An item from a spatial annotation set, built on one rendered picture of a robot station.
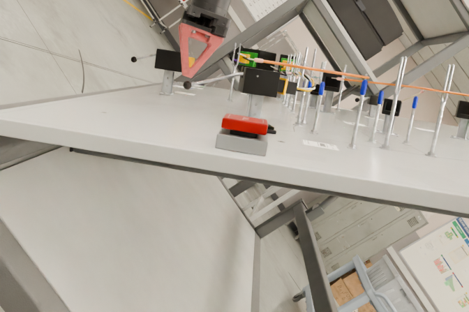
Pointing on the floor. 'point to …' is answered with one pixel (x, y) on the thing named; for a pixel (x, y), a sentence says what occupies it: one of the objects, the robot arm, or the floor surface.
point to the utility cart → (354, 297)
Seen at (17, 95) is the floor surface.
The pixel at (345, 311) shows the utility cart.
